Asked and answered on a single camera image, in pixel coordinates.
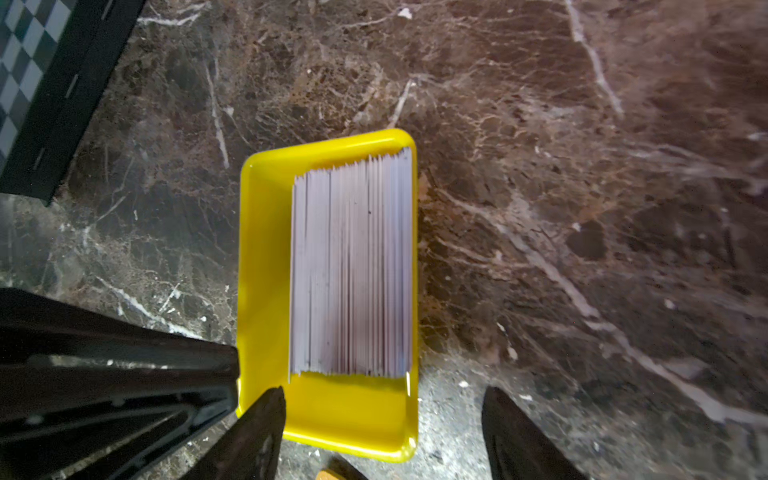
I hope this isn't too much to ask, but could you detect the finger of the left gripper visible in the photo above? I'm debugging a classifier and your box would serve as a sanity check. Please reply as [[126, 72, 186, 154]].
[[1, 288, 239, 479]]

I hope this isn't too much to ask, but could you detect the black white checkerboard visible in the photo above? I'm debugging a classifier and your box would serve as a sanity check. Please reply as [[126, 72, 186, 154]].
[[1, 0, 145, 203]]

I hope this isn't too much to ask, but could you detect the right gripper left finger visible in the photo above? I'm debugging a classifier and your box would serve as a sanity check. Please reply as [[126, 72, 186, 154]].
[[182, 387, 286, 479]]

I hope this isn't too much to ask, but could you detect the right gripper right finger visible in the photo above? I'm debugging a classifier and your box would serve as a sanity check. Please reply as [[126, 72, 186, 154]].
[[481, 386, 588, 480]]

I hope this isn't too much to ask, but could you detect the yellow leather card holder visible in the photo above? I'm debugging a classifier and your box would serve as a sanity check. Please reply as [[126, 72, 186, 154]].
[[315, 456, 367, 480]]

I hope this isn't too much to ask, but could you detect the stack of grey cards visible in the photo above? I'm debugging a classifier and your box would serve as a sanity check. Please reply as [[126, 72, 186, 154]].
[[289, 148, 415, 379]]

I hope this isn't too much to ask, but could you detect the yellow plastic card tray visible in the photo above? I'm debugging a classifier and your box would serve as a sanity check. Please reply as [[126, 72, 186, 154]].
[[236, 128, 419, 463]]

